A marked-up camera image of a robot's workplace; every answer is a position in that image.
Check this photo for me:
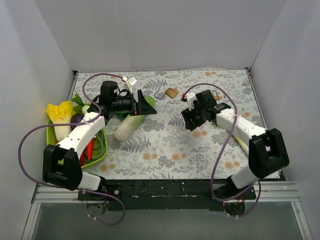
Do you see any large brass padlock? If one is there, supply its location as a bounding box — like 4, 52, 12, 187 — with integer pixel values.
154, 87, 179, 100

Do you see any medium brass padlock with keys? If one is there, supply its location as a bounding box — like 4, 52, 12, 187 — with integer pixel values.
178, 112, 186, 125

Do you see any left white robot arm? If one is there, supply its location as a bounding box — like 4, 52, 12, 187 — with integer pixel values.
42, 80, 157, 200

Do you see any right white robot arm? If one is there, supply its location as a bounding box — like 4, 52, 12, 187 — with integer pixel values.
181, 90, 290, 199

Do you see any napa cabbage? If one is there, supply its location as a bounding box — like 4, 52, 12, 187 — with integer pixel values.
114, 95, 156, 143

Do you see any purple eggplant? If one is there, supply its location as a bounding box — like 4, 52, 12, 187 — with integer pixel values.
70, 113, 84, 124

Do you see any floral table mat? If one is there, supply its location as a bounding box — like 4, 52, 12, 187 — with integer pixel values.
83, 69, 264, 180

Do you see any yellow cabbage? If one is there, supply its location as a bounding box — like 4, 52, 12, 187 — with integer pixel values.
46, 101, 75, 142

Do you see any red chili pepper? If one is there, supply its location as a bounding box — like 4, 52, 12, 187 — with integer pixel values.
86, 138, 95, 161
80, 151, 86, 166

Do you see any green plastic tray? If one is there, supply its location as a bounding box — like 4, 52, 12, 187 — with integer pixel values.
46, 101, 108, 169

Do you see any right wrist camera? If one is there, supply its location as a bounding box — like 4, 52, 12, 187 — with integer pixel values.
182, 92, 197, 111

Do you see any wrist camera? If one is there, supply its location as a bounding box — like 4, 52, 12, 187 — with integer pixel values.
122, 76, 137, 93
182, 92, 197, 111

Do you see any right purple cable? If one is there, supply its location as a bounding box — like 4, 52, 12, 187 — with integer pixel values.
184, 83, 262, 217

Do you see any purple cable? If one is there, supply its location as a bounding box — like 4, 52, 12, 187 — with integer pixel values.
17, 72, 126, 226
184, 83, 262, 217

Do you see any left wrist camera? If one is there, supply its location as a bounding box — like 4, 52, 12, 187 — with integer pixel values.
122, 76, 137, 93

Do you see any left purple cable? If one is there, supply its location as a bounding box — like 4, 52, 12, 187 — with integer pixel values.
17, 72, 126, 226

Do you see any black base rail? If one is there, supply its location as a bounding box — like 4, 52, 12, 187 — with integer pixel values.
77, 178, 258, 212

